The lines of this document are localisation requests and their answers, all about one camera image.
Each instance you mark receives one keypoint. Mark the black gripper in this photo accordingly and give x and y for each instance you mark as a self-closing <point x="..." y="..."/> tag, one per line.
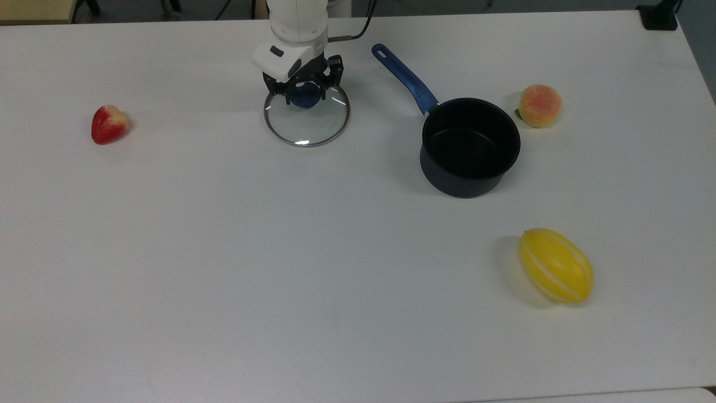
<point x="313" y="71"/>

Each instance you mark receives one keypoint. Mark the dark blue saucepan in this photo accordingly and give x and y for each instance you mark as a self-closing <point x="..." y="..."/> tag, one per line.
<point x="470" y="145"/>

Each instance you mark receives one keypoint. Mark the wooden desk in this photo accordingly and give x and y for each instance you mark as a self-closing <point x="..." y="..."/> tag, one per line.
<point x="33" y="10"/>

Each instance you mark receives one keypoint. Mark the black camera stand pole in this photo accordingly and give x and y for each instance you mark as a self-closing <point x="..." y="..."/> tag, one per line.
<point x="660" y="17"/>

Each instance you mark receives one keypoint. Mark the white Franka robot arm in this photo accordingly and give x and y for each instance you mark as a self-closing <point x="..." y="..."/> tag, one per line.
<point x="296" y="28"/>

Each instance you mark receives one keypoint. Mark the orange yellow peach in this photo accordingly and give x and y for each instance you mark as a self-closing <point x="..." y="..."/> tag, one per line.
<point x="540" y="106"/>

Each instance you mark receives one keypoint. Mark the glass lid with blue knob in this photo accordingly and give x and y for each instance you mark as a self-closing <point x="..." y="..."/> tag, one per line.
<point x="307" y="126"/>

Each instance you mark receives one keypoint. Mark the yellow striped melon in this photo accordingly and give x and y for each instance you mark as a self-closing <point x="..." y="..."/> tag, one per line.
<point x="556" y="266"/>

